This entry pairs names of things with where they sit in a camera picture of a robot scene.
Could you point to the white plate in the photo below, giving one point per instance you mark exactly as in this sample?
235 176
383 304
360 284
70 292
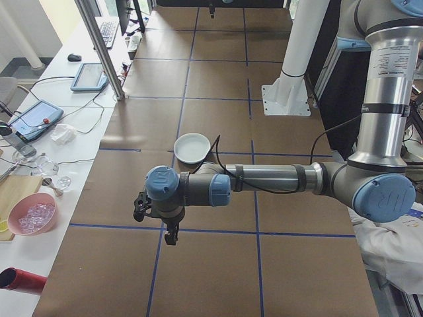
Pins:
191 147

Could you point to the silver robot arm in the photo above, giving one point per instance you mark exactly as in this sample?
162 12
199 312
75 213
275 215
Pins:
271 176

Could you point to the black computer monitor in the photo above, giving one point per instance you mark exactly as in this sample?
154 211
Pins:
123 16

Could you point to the black and white keyboard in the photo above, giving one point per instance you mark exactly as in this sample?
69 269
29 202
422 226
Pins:
109 33

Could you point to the small clear glass bowl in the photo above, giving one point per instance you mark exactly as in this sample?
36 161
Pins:
63 183

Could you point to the pink bowl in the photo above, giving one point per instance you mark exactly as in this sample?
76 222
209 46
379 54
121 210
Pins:
46 224

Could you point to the metal cocktail jigger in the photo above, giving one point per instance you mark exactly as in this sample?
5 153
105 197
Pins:
52 186

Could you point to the pile of clear ice cubes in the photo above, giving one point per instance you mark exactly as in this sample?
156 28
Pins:
34 216

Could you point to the large clear glass bowl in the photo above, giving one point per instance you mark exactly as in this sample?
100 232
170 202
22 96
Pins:
46 165

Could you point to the crumpled white tissue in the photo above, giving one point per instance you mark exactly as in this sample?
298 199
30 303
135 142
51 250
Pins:
63 134

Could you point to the blue teach pendant tablet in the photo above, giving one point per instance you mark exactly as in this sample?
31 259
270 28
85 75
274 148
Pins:
88 76

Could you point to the black computer mouse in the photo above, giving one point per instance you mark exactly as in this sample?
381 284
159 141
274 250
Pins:
74 57

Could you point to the red cylinder tube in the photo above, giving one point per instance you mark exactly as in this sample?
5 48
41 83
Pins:
26 280

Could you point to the white side desk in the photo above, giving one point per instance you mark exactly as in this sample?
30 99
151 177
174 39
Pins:
20 251

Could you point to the wooden cutting board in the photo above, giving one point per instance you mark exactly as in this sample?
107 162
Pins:
16 190

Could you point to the blue pendant with red button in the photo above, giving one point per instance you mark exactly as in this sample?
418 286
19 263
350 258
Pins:
36 119

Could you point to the clear bottle with black cap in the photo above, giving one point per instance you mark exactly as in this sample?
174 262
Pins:
16 142

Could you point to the white round pipe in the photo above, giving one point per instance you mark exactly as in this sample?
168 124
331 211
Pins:
29 53

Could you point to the person's white shirt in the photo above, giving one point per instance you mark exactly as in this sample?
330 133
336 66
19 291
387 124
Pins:
386 251

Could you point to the grey chair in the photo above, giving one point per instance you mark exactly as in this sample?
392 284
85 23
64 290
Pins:
6 89

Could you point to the blue badge card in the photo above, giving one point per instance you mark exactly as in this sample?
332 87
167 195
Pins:
418 212

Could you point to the white column pedestal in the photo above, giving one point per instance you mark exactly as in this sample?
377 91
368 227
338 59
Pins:
285 99

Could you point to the aluminium profile post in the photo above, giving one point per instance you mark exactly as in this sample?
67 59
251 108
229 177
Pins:
102 53

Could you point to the black frame cover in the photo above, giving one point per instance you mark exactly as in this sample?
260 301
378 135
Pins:
343 99

